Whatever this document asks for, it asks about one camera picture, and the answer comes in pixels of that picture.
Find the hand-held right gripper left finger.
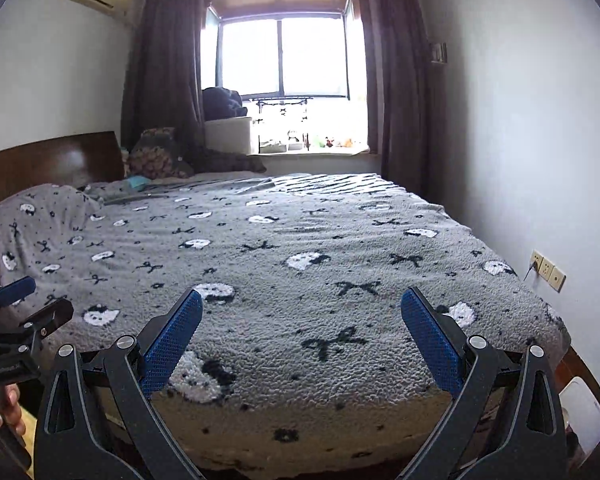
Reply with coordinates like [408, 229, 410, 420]
[32, 287, 204, 480]

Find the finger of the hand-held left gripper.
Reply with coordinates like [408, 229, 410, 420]
[0, 298, 75, 356]
[0, 276, 37, 331]

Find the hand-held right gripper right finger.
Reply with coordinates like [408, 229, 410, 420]
[400, 286, 568, 480]

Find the person's left hand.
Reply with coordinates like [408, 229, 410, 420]
[0, 385, 27, 438]

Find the brown wooden headboard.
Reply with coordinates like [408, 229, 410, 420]
[0, 131, 126, 201]

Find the grey printed fleece blanket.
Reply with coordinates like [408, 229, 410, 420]
[0, 172, 571, 476]

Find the white rounded bin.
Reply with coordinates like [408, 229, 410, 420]
[560, 377, 600, 461]

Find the striped bed sheet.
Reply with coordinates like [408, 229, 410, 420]
[260, 173, 406, 197]

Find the dark floral patterned pillow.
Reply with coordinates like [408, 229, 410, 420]
[127, 127, 196, 181]

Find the white storage box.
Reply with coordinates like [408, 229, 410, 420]
[203, 116, 253, 156]

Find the row of small figurines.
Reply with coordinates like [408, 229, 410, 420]
[257, 130, 358, 153]

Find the dark clothes pile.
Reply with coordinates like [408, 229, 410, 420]
[201, 86, 249, 122]

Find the dark brown curtain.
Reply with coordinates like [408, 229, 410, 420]
[121, 0, 206, 153]
[372, 0, 436, 196]

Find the black hanging clip rack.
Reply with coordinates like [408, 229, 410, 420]
[250, 96, 314, 127]

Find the window with dark frame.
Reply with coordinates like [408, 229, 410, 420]
[202, 0, 373, 156]

